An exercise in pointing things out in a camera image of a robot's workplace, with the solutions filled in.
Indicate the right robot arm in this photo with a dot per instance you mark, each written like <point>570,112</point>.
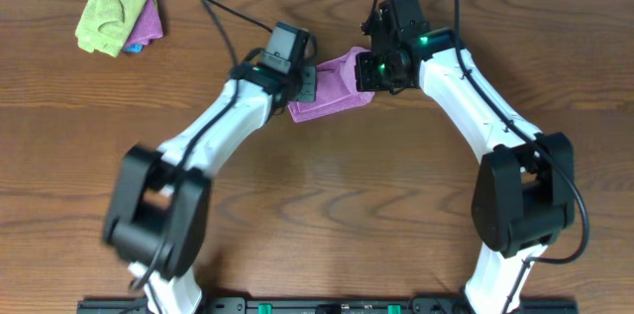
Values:
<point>520,204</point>

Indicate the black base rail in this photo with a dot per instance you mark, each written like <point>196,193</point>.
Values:
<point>239,305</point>

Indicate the purple microfiber cloth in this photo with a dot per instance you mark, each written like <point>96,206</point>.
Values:
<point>336,89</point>

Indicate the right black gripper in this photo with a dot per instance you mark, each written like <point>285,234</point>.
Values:
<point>367,72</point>

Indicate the purple folded cloth in stack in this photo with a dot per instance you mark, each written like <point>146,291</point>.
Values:
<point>115,26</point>

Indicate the green folded cloth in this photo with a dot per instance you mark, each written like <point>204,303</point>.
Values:
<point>106,25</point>

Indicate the blue folded cloth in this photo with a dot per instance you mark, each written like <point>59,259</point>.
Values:
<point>148,27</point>

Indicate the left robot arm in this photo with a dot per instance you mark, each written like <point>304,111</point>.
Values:
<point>157,215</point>

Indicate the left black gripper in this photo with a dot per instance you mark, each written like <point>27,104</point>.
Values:
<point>307,83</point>

